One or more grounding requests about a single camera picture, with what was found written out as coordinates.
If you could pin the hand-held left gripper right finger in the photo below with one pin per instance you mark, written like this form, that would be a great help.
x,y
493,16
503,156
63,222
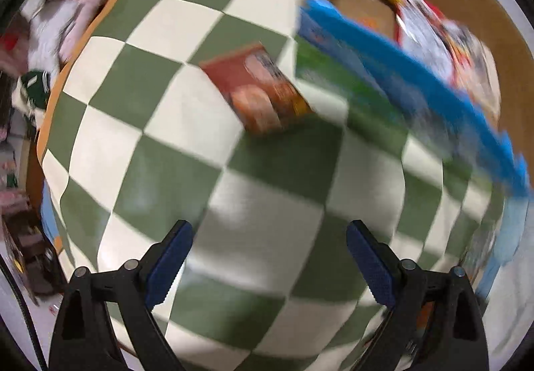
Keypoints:
x,y
371,262

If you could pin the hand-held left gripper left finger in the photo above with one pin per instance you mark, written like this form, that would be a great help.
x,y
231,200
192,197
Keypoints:
x,y
171,258

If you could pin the brown snack packet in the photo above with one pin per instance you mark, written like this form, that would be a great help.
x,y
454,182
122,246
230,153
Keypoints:
x,y
258,91

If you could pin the cardboard box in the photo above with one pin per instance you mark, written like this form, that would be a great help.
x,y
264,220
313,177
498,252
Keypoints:
x,y
417,74

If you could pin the orange panda snack packet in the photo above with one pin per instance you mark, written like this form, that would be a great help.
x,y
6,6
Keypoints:
x,y
475,62

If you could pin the red white black snack packet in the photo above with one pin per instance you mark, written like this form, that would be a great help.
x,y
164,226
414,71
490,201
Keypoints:
x,y
421,31

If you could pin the green checkered mat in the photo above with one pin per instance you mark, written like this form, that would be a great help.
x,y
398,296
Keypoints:
x,y
258,204

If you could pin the green and white hat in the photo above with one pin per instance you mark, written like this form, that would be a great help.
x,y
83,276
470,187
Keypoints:
x,y
31,87

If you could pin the pile of clothes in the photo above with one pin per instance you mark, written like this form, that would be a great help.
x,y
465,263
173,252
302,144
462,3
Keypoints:
x,y
71,8

